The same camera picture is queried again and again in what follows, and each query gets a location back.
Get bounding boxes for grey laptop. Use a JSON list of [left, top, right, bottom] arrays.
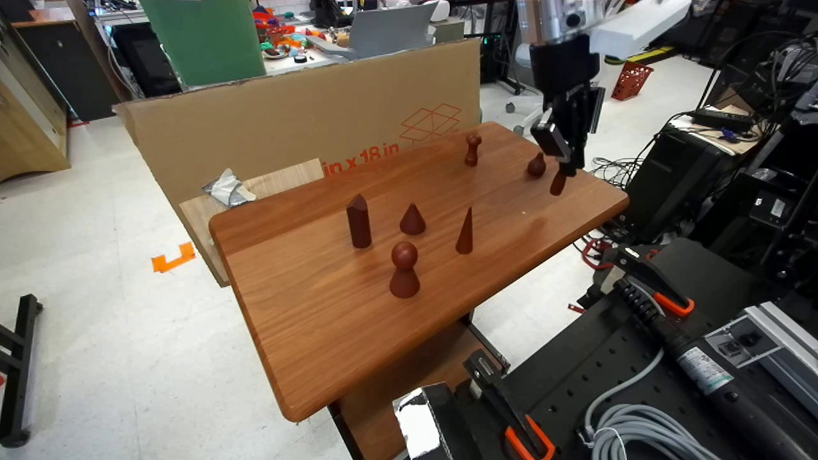
[[345, 2, 439, 62]]

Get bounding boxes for brown teardrop wooden piece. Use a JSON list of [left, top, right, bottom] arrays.
[[525, 152, 550, 183]]

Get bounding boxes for light wooden cabinet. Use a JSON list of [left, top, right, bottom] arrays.
[[0, 24, 75, 185]]

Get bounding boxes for small brown hourglass wooden piece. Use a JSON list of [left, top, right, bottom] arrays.
[[464, 130, 484, 170]]

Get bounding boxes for printed paper label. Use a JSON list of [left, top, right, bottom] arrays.
[[704, 314, 782, 370]]

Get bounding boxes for black equipment cart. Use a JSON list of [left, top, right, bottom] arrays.
[[623, 107, 770, 245]]

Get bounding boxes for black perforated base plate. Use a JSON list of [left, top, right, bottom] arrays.
[[443, 239, 818, 460]]

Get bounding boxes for red plastic basket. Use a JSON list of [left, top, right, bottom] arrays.
[[612, 60, 657, 103]]

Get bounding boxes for slim brown wooden pawn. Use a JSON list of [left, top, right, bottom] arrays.
[[548, 166, 572, 199]]

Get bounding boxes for large cardboard box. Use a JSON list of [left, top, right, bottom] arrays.
[[113, 36, 487, 290]]

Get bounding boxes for wooden table base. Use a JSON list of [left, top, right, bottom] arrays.
[[328, 318, 511, 460]]

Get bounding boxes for tall slim brown wooden cone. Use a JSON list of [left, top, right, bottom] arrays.
[[453, 204, 476, 255]]

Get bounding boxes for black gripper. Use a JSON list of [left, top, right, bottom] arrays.
[[531, 82, 608, 180]]

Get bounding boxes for shiny metal block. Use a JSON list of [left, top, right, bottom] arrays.
[[392, 383, 455, 460]]

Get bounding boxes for black cabinet with wooden top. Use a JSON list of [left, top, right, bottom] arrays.
[[9, 2, 122, 122]]

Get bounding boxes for brown bullet-shaped wooden piece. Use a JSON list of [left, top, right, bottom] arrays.
[[345, 191, 374, 250]]

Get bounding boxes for black clamp with orange handle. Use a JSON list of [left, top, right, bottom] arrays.
[[608, 244, 697, 323], [464, 352, 561, 460]]

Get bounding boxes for green board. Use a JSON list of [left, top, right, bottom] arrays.
[[139, 0, 269, 92]]

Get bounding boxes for crumpled silver foil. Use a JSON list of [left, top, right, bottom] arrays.
[[203, 166, 258, 209]]

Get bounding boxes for coiled grey cable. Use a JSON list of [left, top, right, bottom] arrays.
[[580, 349, 724, 460]]

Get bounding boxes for black metal floor stand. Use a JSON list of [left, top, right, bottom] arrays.
[[0, 295, 46, 450]]

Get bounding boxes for aluminium rail profile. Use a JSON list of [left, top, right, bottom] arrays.
[[741, 299, 818, 404]]

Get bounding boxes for black cylindrical tube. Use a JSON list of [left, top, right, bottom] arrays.
[[616, 280, 813, 460]]

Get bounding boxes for brown ball-topped wooden pawn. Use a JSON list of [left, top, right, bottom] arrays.
[[388, 240, 423, 303]]

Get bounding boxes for short brown wooden cone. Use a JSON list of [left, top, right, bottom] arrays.
[[397, 202, 429, 239]]

